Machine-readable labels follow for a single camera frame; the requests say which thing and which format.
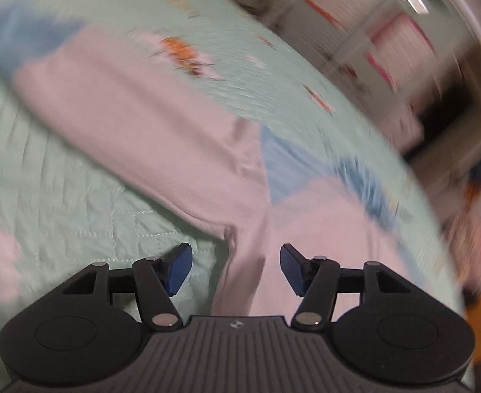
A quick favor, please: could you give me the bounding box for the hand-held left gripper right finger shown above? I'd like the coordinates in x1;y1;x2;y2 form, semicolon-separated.
280;243;413;332

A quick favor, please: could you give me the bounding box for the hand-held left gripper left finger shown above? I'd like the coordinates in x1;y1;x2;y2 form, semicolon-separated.
62;242;193;332

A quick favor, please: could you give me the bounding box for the blue and white hoodie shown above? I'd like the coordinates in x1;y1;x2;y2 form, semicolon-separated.
0;0;429;316

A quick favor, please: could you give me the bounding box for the green quilted bedspread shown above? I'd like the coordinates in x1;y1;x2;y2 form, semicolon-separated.
0;0;466;377

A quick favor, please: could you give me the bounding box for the pink bordered poster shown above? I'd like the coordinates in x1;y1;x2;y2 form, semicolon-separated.
367;12;438;95

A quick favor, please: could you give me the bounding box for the white sliding door wardrobe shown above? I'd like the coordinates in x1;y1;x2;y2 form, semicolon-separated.
220;0;481;160

